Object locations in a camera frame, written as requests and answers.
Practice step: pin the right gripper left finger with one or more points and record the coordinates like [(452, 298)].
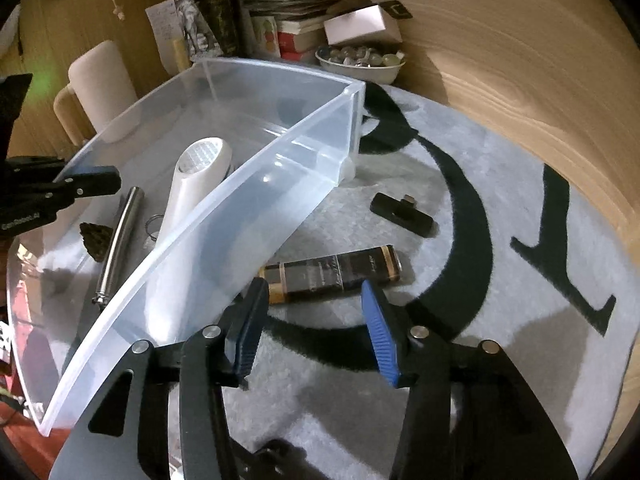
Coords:
[(123, 432)]

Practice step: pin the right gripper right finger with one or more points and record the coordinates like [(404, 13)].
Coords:
[(470, 413)]

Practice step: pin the pine cone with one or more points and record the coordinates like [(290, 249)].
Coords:
[(96, 239)]

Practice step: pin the metal cylinder tube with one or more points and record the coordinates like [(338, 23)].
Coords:
[(108, 282)]

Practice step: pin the dark brown rectangular box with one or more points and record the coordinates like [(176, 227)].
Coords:
[(330, 276)]

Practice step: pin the white handheld massager device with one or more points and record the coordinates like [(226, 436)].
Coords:
[(201, 167)]

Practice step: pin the clear plastic storage bin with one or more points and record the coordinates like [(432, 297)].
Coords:
[(294, 132)]

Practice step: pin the grey rug with black letters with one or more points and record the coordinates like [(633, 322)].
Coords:
[(515, 255)]

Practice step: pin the yellow tube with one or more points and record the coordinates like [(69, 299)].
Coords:
[(181, 55)]

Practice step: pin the white handwritten paper note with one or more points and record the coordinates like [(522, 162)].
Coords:
[(166, 28)]

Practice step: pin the dark wine bottle elephant label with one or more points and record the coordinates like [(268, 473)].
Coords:
[(215, 10)]

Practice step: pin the stack of books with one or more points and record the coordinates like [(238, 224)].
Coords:
[(277, 28)]

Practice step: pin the white bowl of small items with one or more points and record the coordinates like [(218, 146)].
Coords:
[(362, 63)]

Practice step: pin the white cardboard box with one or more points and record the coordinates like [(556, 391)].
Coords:
[(370, 24)]

